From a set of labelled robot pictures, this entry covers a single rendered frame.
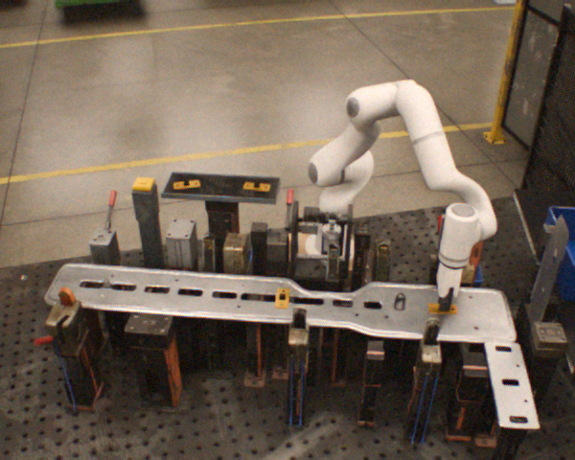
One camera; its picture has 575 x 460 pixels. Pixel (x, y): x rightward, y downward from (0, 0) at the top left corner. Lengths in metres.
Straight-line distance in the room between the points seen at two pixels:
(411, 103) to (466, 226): 0.35
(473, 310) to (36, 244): 2.75
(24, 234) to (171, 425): 2.36
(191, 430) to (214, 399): 0.13
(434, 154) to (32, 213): 3.05
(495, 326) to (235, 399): 0.81
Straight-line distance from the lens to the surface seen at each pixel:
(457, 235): 1.71
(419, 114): 1.74
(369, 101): 1.84
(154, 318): 1.83
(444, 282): 1.79
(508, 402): 1.73
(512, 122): 4.88
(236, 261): 1.98
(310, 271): 2.05
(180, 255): 2.01
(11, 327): 2.42
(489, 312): 1.95
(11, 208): 4.39
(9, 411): 2.16
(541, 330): 1.86
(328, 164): 2.12
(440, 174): 1.72
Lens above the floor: 2.28
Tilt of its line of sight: 36 degrees down
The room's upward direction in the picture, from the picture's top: 1 degrees clockwise
